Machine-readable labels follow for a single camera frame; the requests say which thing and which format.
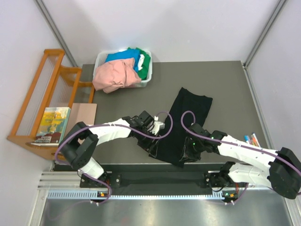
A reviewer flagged green t-shirt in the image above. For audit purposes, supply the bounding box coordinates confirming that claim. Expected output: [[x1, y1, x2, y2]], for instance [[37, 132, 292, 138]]
[[128, 48, 151, 80]]

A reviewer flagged black t-shirt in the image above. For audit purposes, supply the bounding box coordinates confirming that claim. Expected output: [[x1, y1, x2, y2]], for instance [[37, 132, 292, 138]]
[[148, 87, 214, 168]]

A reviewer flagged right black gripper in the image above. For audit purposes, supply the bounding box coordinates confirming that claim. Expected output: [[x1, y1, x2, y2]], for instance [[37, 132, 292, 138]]
[[180, 136, 205, 162]]

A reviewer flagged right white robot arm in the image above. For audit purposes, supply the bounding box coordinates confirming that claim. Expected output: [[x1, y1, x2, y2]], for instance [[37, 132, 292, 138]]
[[184, 123, 301, 200]]

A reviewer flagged yellow book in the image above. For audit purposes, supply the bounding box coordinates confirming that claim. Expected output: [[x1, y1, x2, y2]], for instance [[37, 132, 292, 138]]
[[31, 107, 71, 146]]

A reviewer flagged pink t-shirt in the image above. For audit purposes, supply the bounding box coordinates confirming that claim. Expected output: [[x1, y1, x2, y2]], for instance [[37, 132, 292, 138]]
[[92, 58, 142, 93]]

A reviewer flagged white laundry basket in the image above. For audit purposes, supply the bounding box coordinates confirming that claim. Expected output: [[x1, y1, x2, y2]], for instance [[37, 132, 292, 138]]
[[93, 49, 153, 88]]

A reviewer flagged white slotted cable duct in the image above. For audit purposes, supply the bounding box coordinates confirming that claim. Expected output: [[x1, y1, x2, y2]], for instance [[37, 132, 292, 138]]
[[48, 190, 236, 200]]

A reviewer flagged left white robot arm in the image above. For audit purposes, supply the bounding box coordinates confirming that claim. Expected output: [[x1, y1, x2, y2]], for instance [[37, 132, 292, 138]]
[[55, 111, 165, 188]]

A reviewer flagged blue t-shirt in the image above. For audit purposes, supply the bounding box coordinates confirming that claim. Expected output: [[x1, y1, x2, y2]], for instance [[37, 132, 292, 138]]
[[105, 49, 140, 63]]

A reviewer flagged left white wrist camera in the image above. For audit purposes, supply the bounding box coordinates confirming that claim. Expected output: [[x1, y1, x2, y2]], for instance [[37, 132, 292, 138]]
[[150, 116, 165, 136]]

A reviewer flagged orange wooden rack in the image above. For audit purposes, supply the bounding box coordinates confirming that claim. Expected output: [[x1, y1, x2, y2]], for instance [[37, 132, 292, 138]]
[[7, 49, 95, 160]]

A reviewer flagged pack of markers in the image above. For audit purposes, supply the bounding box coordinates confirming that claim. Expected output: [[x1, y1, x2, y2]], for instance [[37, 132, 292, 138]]
[[244, 133, 261, 147]]

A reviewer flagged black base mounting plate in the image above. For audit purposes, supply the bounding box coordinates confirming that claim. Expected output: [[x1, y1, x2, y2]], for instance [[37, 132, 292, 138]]
[[79, 163, 250, 196]]

